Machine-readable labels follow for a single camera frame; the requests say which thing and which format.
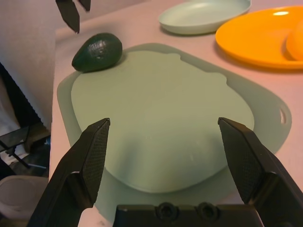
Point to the white scalloped cloth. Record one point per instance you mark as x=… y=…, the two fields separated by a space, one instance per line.
x=28 y=47

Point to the pale green round plate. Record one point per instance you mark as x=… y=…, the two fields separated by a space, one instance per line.
x=201 y=16

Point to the green cutting board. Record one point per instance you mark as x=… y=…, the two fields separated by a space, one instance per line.
x=161 y=106

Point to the grey right robot leg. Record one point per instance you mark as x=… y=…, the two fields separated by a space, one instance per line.
x=21 y=194

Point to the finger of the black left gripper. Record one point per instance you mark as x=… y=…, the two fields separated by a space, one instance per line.
x=85 y=4
x=69 y=14

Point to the tablet on tripod stand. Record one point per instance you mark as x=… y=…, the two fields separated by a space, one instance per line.
x=13 y=138

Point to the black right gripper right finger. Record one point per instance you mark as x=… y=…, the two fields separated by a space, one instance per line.
x=255 y=170

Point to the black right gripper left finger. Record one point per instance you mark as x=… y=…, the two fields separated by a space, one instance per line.
x=78 y=170

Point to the dark green avocado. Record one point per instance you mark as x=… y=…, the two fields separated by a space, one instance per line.
x=97 y=53

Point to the yellow round plate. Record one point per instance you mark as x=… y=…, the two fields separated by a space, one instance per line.
x=251 y=40

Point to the yellow banana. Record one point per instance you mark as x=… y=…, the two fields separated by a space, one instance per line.
x=296 y=40

